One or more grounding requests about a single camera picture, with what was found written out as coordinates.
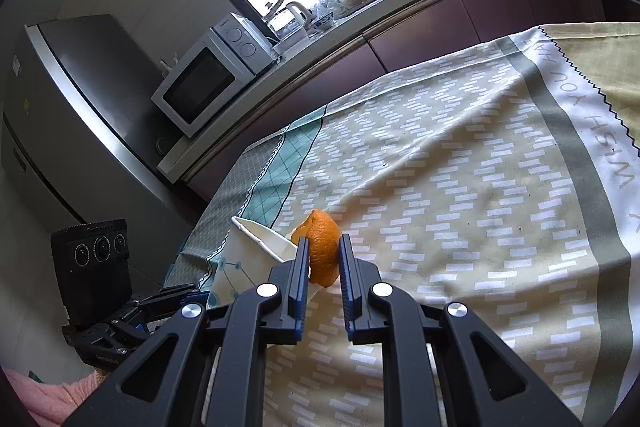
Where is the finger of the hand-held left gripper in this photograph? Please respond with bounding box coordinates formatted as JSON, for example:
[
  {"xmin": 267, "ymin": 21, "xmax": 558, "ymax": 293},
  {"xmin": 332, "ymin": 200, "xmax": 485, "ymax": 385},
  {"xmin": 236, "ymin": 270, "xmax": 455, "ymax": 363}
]
[
  {"xmin": 141, "ymin": 284, "xmax": 201, "ymax": 308},
  {"xmin": 120, "ymin": 306, "xmax": 180, "ymax": 337}
]

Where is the maroon base cabinet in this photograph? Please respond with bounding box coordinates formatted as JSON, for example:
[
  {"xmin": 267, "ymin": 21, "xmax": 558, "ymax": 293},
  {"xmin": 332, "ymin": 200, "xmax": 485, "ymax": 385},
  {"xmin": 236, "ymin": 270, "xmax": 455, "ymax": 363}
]
[{"xmin": 157, "ymin": 0, "xmax": 640, "ymax": 202}]

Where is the white paper cup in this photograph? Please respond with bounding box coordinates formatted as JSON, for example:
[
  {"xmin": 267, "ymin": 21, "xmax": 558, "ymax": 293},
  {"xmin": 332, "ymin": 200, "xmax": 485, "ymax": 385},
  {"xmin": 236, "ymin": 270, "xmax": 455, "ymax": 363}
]
[{"xmin": 206, "ymin": 216, "xmax": 323, "ymax": 313}]

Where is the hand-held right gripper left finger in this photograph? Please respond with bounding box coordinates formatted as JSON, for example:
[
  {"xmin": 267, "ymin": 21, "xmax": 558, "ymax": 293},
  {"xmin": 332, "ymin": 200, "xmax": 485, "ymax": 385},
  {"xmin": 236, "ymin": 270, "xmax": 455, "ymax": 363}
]
[{"xmin": 62, "ymin": 234, "xmax": 311, "ymax": 427}]

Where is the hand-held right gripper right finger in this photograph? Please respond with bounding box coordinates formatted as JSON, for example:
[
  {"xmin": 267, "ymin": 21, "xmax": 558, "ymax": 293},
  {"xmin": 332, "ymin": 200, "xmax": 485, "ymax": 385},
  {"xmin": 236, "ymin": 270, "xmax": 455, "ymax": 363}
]
[{"xmin": 337, "ymin": 233, "xmax": 583, "ymax": 427}]

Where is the orange peel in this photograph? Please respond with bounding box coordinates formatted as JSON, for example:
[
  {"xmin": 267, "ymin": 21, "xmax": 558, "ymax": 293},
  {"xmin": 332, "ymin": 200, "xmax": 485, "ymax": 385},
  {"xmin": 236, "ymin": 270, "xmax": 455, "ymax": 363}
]
[{"xmin": 291, "ymin": 209, "xmax": 343, "ymax": 288}]

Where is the silver refrigerator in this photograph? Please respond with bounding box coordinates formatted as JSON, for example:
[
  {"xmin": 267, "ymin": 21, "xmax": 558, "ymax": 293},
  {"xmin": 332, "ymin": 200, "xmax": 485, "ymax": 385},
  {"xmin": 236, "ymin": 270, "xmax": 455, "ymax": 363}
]
[{"xmin": 0, "ymin": 14, "xmax": 201, "ymax": 248}]

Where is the white microwave oven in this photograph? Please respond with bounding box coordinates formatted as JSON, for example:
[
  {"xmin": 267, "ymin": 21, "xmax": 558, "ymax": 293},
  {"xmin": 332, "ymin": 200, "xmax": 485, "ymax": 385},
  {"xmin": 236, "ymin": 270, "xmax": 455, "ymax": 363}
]
[{"xmin": 151, "ymin": 13, "xmax": 276, "ymax": 138}]

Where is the patterned tablecloth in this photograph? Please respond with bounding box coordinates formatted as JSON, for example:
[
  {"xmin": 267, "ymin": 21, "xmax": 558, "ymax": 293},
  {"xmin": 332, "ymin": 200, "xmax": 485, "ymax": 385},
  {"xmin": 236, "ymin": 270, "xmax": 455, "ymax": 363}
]
[{"xmin": 165, "ymin": 23, "xmax": 640, "ymax": 427}]

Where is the person's left forearm pink sleeve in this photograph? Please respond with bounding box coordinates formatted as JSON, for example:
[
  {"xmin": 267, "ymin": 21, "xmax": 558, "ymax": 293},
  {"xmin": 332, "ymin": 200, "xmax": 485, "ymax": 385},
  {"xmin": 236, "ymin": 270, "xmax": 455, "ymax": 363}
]
[{"xmin": 5, "ymin": 367, "xmax": 116, "ymax": 427}]

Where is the glass electric kettle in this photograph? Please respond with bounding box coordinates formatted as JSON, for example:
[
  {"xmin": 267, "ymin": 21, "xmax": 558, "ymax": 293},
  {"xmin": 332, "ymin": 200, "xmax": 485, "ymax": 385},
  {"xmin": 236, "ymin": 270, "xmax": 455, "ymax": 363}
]
[{"xmin": 270, "ymin": 1, "xmax": 311, "ymax": 40}]

